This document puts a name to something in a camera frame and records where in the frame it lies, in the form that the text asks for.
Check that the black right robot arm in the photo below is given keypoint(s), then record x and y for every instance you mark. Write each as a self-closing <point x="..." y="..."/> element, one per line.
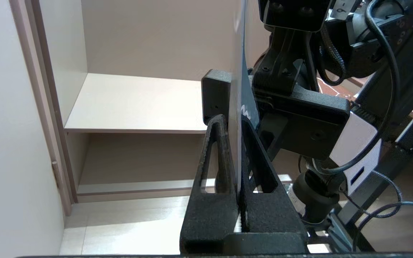
<point x="407" y="43"/>

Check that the white closet shelf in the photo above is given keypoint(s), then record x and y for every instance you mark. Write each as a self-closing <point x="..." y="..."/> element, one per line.
<point x="131" y="104"/>

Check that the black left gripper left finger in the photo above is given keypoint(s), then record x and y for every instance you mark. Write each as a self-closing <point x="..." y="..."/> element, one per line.
<point x="213" y="215"/>

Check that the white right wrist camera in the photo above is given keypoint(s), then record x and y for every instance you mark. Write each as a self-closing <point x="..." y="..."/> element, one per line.
<point x="353" y="143"/>

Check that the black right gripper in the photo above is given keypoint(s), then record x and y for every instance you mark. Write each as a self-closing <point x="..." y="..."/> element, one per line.
<point x="310" y="122"/>

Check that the closet base board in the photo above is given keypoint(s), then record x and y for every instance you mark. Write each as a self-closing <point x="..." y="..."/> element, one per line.
<point x="138" y="190"/>

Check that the blue do-not-disturb door hanger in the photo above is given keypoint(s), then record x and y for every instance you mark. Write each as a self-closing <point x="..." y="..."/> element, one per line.
<point x="237" y="89"/>

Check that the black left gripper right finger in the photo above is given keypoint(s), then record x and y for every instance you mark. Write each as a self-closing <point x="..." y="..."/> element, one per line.
<point x="271" y="211"/>

